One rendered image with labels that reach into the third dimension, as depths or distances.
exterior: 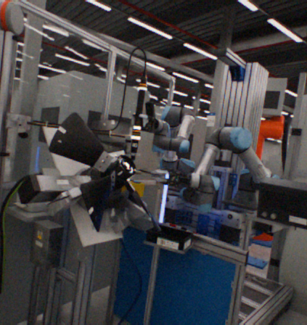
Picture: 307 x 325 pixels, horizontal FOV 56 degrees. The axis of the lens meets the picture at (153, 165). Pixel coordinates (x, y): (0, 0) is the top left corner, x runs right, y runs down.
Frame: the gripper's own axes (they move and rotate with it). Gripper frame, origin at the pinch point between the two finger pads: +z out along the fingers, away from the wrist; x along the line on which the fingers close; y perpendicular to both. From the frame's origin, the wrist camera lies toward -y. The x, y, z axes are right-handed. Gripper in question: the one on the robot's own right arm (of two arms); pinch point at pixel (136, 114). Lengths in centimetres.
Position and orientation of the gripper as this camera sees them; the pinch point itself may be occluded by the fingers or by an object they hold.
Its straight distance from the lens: 151.3
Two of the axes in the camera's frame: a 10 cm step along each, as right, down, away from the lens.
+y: -1.4, 9.9, 0.5
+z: -4.5, -0.2, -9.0
